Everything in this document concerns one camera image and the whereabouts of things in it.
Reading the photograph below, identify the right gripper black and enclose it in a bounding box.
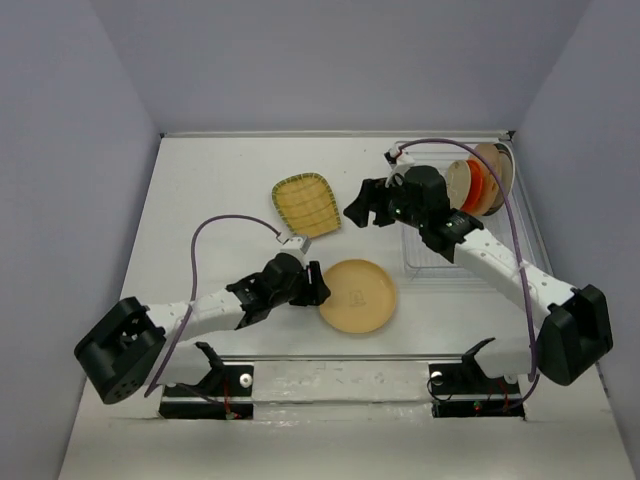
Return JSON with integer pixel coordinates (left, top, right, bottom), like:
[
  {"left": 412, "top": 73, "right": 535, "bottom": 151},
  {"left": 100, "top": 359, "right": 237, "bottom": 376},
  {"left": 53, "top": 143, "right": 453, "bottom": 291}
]
[{"left": 342, "top": 174, "right": 426, "bottom": 230}]

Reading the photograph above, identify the round yellow plate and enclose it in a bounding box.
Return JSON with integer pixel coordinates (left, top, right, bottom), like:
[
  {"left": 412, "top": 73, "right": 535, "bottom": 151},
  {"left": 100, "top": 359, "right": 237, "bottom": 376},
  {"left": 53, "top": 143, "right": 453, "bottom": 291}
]
[{"left": 319, "top": 259, "right": 397, "bottom": 335}]

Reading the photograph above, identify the green yellow woven-pattern plate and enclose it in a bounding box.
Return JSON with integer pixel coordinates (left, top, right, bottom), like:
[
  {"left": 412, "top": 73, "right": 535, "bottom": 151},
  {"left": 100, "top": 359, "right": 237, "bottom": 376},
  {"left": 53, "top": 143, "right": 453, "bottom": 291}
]
[{"left": 271, "top": 172, "right": 342, "bottom": 239}]

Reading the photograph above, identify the small beige patterned plate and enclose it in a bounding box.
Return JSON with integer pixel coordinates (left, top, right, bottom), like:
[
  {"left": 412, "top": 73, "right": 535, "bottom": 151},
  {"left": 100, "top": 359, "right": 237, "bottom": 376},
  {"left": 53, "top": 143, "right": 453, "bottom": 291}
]
[{"left": 446, "top": 160, "right": 472, "bottom": 209}]

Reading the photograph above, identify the orange round plate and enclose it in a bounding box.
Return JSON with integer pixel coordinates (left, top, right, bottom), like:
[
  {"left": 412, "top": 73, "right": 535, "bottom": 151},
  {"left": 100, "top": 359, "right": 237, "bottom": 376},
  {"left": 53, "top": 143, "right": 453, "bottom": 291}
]
[{"left": 461, "top": 159, "right": 486, "bottom": 215}]

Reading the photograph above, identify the beige painted plate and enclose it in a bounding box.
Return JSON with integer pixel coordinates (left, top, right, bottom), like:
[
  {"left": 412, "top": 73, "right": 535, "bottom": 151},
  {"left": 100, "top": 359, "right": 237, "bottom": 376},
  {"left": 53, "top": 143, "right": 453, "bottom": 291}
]
[{"left": 472, "top": 143, "right": 501, "bottom": 216}]

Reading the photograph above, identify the white plate green red rim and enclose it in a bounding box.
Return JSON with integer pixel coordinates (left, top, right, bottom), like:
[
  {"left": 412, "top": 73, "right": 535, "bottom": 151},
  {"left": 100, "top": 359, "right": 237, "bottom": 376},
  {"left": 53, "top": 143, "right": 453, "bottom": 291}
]
[{"left": 492, "top": 143, "right": 516, "bottom": 211}]

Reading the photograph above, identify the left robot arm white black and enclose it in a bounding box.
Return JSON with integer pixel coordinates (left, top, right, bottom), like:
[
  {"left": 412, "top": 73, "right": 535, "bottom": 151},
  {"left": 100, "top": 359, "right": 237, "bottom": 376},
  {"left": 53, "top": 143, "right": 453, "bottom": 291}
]
[{"left": 74, "top": 252, "right": 331, "bottom": 405}]

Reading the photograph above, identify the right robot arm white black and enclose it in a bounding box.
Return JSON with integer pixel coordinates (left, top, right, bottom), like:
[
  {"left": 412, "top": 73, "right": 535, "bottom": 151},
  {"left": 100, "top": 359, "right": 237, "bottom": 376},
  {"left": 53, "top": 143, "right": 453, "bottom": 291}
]
[{"left": 344, "top": 165, "right": 613, "bottom": 392}]

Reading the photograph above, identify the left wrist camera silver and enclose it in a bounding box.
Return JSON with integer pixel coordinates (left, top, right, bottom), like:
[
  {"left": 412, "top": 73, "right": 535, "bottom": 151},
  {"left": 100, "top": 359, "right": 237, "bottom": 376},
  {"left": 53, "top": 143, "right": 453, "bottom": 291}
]
[{"left": 278, "top": 235, "right": 311, "bottom": 258}]

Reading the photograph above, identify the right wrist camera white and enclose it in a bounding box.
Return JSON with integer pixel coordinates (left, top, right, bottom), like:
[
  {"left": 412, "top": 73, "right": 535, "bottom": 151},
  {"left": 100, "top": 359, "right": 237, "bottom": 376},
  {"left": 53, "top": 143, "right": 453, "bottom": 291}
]
[{"left": 384, "top": 145, "right": 415, "bottom": 187}]

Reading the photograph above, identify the white wire dish rack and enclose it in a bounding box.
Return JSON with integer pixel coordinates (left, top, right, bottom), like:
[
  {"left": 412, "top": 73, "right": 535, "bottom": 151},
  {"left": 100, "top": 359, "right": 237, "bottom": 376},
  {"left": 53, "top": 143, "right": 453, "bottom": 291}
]
[{"left": 401, "top": 141, "right": 534, "bottom": 283}]

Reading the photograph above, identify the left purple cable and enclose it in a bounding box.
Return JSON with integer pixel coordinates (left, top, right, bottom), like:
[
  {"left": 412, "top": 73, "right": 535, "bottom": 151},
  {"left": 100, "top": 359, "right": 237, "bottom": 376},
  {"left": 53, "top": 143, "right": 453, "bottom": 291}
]
[{"left": 143, "top": 214, "right": 286, "bottom": 399}]

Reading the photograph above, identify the purple cable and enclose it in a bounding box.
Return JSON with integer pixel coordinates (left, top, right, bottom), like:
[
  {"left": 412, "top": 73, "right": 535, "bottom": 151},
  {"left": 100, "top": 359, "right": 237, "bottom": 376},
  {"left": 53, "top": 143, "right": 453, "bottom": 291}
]
[
  {"left": 143, "top": 214, "right": 286, "bottom": 399},
  {"left": 394, "top": 138, "right": 541, "bottom": 411}
]

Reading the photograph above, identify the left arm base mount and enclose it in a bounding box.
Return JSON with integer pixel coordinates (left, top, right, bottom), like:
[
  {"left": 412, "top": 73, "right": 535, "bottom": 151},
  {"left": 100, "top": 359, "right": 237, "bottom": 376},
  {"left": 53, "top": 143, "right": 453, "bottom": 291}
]
[{"left": 158, "top": 342, "right": 255, "bottom": 421}]

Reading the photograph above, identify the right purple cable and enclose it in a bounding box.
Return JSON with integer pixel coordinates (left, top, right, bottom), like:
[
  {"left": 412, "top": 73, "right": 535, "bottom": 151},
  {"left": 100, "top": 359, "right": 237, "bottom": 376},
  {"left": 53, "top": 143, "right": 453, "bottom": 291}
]
[{"left": 394, "top": 138, "right": 541, "bottom": 411}]

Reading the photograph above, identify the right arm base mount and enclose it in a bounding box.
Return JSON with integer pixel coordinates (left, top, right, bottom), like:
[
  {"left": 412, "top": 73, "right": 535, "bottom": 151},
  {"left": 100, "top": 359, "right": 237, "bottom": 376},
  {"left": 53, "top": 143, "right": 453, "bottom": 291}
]
[{"left": 426, "top": 338, "right": 525, "bottom": 418}]

